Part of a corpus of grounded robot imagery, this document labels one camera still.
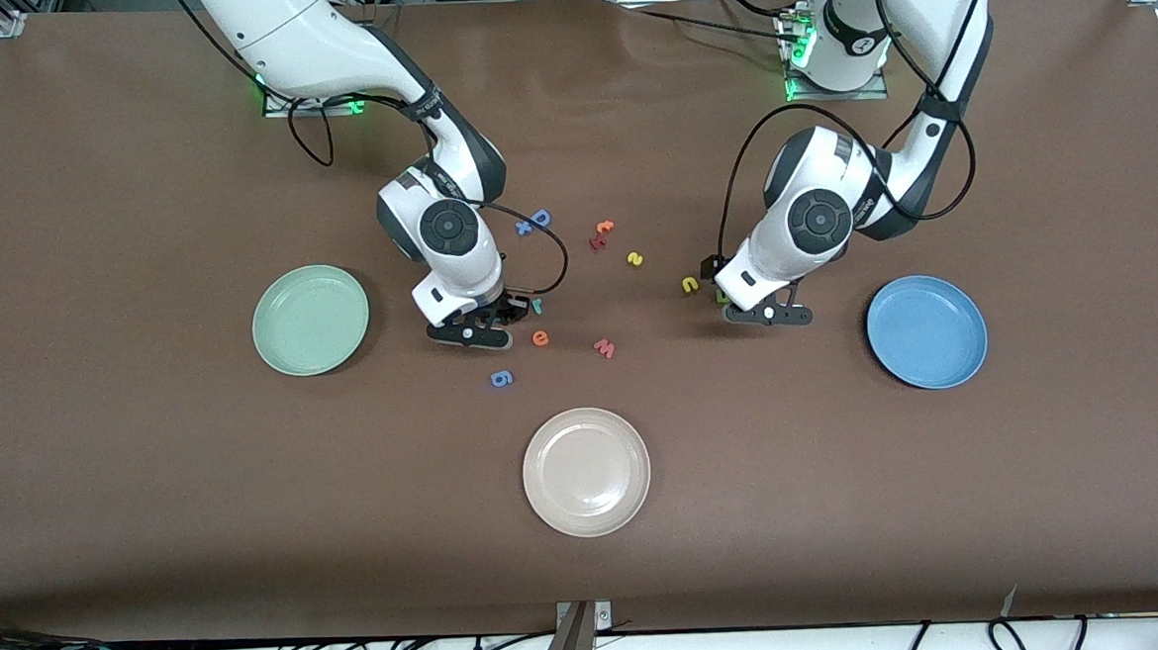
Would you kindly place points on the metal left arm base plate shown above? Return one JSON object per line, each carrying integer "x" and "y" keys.
{"x": 835, "y": 97}

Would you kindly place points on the dark red foam letter H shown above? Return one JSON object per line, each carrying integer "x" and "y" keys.
{"x": 597, "y": 242}

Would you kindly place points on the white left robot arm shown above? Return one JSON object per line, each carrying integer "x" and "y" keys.
{"x": 811, "y": 219}

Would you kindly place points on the red foam letter w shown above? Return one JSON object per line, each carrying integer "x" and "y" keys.
{"x": 604, "y": 347}

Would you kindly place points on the light green plate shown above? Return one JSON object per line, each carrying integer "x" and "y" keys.
{"x": 310, "y": 320}

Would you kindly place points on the metal corner bracket with screw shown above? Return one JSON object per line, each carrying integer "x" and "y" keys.
{"x": 602, "y": 616}

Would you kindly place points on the beige plate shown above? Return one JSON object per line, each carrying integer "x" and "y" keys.
{"x": 586, "y": 472}

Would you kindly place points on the blue plate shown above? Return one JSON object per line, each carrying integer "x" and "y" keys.
{"x": 926, "y": 332}

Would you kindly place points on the blue foam letter D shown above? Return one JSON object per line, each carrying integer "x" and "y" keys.
{"x": 534, "y": 218}

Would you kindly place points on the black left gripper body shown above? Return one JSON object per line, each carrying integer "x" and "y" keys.
{"x": 710, "y": 266}

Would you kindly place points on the brown table cover sheet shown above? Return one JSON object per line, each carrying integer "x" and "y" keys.
{"x": 151, "y": 486}

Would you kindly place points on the white paper scrap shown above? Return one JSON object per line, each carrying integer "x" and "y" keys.
{"x": 1009, "y": 600}

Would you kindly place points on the yellow foam letter n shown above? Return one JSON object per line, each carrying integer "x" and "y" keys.
{"x": 689, "y": 280}

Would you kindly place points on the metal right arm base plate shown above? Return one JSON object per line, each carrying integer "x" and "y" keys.
{"x": 275, "y": 111}

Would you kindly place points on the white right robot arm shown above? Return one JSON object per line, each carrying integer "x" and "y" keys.
{"x": 306, "y": 32}

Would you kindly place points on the blue foam letter g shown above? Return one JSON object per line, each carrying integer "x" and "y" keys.
{"x": 501, "y": 378}

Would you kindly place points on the orange foam letter e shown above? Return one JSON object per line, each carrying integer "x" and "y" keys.
{"x": 540, "y": 338}

